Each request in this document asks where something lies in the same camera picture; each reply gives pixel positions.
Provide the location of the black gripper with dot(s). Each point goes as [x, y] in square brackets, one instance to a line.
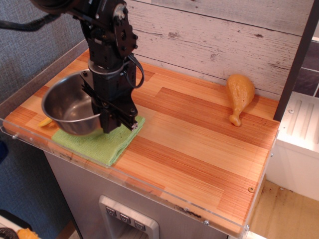
[111, 96]

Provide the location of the stainless steel pot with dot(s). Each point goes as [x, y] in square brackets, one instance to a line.
[70, 107]

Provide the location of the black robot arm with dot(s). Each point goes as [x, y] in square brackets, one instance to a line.
[106, 29]

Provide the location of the green folded cloth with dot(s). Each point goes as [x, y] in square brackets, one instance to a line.
[105, 148]

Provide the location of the yellow dish brush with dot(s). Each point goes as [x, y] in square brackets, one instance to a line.
[47, 124]

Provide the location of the grey toy fridge cabinet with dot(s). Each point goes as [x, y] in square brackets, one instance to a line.
[82, 188]

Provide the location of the silver dispenser panel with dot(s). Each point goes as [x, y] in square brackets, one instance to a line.
[122, 222]

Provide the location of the clear acrylic table guard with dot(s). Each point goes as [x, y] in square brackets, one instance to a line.
[187, 152]

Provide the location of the plastic chicken drumstick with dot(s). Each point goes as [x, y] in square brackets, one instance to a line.
[240, 91]

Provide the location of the orange object bottom left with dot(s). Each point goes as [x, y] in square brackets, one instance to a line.
[27, 234]

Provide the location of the white toy sink unit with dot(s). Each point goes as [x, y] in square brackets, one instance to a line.
[294, 161]

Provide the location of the dark right frame post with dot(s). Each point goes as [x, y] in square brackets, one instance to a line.
[298, 60]

